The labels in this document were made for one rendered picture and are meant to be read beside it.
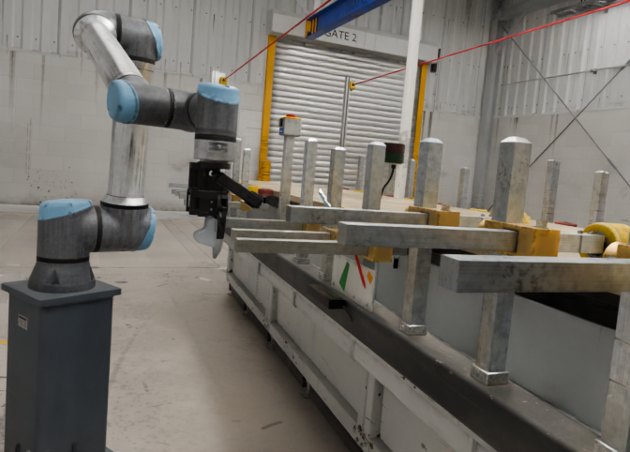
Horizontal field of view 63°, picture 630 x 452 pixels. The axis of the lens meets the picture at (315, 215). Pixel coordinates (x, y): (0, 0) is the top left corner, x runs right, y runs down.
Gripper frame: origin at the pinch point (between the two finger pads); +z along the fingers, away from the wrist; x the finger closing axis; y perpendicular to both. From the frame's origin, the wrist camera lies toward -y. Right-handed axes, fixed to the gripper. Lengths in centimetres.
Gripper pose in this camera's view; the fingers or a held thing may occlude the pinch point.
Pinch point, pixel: (217, 252)
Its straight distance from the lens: 117.9
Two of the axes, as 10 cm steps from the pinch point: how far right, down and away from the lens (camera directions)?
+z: -0.8, 9.9, 0.9
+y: -9.4, -0.5, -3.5
